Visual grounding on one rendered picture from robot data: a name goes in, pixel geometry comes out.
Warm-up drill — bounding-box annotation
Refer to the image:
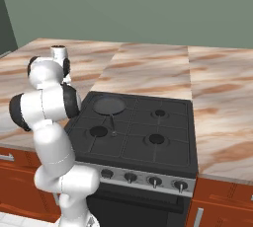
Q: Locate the red-brown drawer front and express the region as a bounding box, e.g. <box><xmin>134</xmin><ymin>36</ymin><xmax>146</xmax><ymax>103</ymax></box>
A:
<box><xmin>0</xmin><ymin>146</ymin><xmax>43</xmax><ymax>170</ymax></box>
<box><xmin>193</xmin><ymin>177</ymin><xmax>253</xmax><ymax>209</ymax></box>

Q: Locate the red-brown cupboard door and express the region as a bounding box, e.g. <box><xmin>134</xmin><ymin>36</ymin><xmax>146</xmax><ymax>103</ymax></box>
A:
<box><xmin>185</xmin><ymin>199</ymin><xmax>253</xmax><ymax>227</ymax></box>
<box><xmin>0</xmin><ymin>165</ymin><xmax>63</xmax><ymax>223</ymax></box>

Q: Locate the black oven door handle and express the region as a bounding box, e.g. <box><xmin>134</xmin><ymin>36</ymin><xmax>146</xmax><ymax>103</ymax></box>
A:
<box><xmin>94</xmin><ymin>189</ymin><xmax>185</xmax><ymax>214</ymax></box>

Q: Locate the silver cupboard door handle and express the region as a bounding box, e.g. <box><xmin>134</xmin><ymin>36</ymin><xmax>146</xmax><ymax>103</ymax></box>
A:
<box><xmin>193</xmin><ymin>207</ymin><xmax>205</xmax><ymax>227</ymax></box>

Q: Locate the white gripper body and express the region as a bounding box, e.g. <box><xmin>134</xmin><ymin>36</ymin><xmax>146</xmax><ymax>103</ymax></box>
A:
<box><xmin>62</xmin><ymin>72</ymin><xmax>73</xmax><ymax>86</ymax></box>

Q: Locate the dark grey frying pan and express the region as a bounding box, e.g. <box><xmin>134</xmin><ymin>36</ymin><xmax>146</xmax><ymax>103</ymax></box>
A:
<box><xmin>91</xmin><ymin>95</ymin><xmax>127</xmax><ymax>137</ymax></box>

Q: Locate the black hob with silver panel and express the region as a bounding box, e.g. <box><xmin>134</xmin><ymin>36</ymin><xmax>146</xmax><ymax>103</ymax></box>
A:
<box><xmin>63</xmin><ymin>91</ymin><xmax>199</xmax><ymax>199</ymax></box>

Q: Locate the black oven door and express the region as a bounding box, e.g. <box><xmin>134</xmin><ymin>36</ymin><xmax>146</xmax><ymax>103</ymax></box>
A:
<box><xmin>85</xmin><ymin>185</ymin><xmax>193</xmax><ymax>227</ymax></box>

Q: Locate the black hob knob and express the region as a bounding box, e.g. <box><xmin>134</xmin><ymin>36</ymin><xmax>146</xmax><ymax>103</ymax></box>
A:
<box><xmin>124</xmin><ymin>172</ymin><xmax>138</xmax><ymax>185</ymax></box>
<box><xmin>100</xmin><ymin>168</ymin><xmax>115</xmax><ymax>180</ymax></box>
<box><xmin>173</xmin><ymin>180</ymin><xmax>189</xmax><ymax>194</ymax></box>
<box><xmin>147</xmin><ymin>176</ymin><xmax>163</xmax><ymax>189</ymax></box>

